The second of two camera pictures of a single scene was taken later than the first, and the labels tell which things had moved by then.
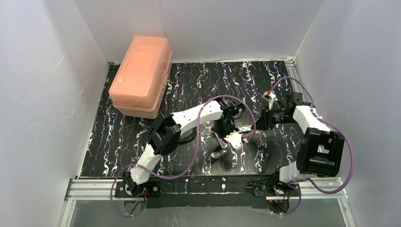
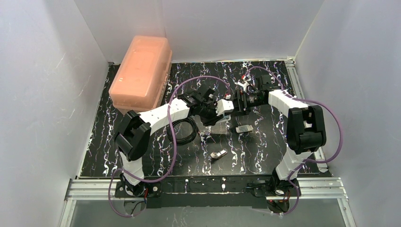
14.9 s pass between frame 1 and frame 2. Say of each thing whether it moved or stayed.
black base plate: stayed
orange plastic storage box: stayed
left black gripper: moved
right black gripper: moved
